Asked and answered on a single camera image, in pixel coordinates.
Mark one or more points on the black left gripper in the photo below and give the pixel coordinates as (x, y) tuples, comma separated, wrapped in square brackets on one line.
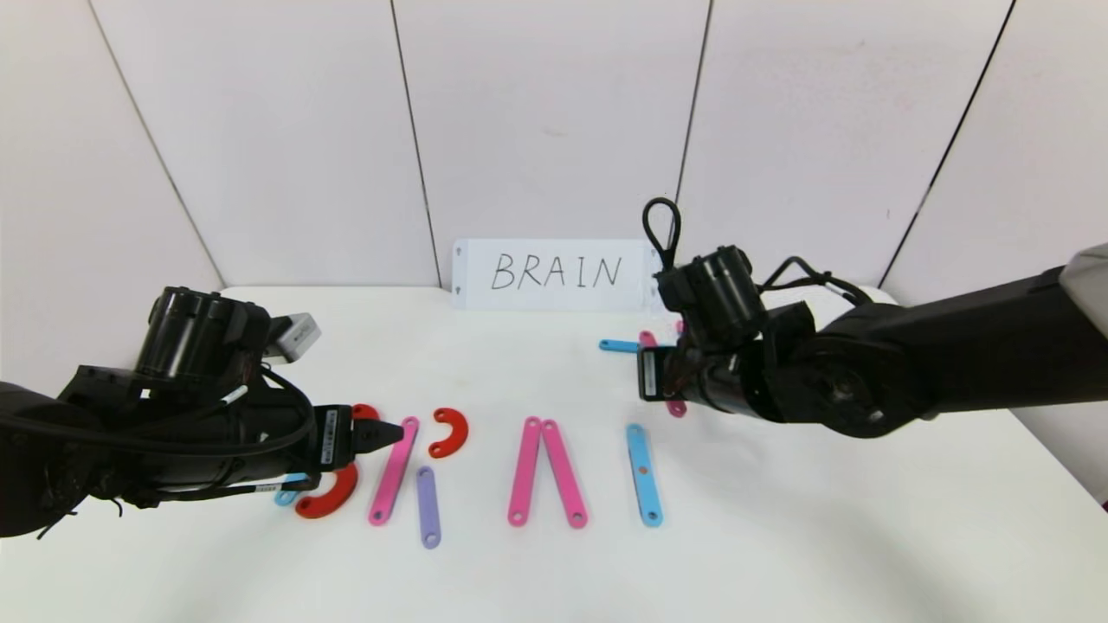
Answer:
[(331, 439)]

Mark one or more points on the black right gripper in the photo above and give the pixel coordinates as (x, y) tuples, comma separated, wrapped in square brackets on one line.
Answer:
[(647, 374)]

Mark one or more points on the cyan bar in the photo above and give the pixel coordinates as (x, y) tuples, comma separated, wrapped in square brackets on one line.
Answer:
[(286, 496), (616, 345), (639, 450)]

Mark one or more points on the red curved C piece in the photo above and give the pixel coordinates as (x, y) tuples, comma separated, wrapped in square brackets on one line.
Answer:
[(366, 412), (461, 433), (338, 497)]

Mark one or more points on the short purple bar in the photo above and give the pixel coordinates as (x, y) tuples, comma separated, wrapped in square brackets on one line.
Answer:
[(428, 510)]

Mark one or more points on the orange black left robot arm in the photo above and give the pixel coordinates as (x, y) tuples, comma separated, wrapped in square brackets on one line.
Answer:
[(86, 450)]

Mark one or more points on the white sign reading BRAIN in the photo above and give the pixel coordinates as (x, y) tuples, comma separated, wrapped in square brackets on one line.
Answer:
[(632, 298)]

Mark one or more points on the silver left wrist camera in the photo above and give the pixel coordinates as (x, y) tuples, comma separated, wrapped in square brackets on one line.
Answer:
[(294, 336)]

